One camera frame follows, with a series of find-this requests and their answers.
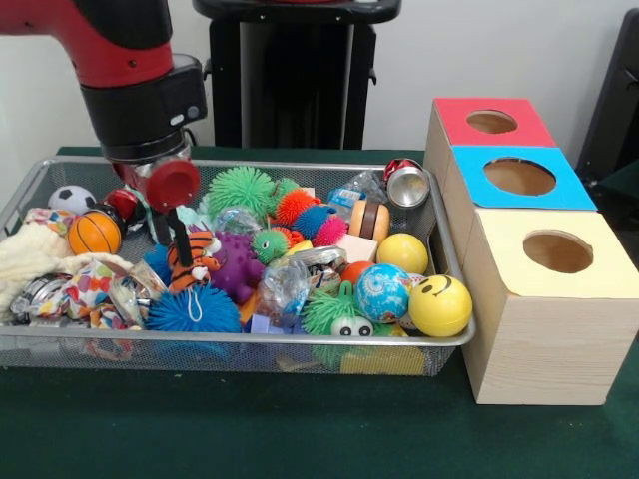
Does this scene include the orange toy basketball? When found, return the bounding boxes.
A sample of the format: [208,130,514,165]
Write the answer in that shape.
[67,210,124,256]

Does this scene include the yellow ball with seam lines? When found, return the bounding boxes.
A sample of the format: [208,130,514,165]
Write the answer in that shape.
[375,232,429,275]

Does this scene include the silver wire mesh bin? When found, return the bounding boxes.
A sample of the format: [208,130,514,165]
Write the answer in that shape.
[0,155,475,378]

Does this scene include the toy hamburger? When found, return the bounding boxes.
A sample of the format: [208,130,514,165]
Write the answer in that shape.
[347,199,391,240]

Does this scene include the plain orange ball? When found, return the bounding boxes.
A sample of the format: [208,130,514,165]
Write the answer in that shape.
[340,259,375,286]

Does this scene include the black upright panel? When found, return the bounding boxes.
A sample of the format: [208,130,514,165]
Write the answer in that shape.
[576,7,639,176]

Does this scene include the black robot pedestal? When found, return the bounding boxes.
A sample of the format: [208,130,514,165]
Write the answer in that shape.
[193,0,403,150]

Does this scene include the wooden box with three holes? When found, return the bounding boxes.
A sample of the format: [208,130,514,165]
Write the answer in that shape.
[422,97,639,406]

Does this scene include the orange striped plush tiger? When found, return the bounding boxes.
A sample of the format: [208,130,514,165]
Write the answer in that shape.
[167,231,225,295]

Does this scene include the plain wooden cube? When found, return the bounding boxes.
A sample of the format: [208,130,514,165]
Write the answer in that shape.
[338,234,379,264]

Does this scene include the crushed red drink can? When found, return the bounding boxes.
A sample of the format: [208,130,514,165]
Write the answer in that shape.
[382,157,431,208]

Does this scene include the globe print ball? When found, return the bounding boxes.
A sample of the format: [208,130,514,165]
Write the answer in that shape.
[353,263,411,324]

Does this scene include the plain yellow ball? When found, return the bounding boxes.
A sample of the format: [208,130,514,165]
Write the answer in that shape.
[407,273,473,338]

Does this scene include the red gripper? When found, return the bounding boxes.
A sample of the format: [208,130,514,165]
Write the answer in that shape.
[112,158,202,268]

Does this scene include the dark green tablecloth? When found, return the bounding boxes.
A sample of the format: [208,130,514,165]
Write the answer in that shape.
[0,145,639,479]
[596,162,639,221]

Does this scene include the purple spiky rubber toy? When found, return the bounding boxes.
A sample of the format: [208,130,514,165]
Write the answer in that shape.
[212,230,267,304]

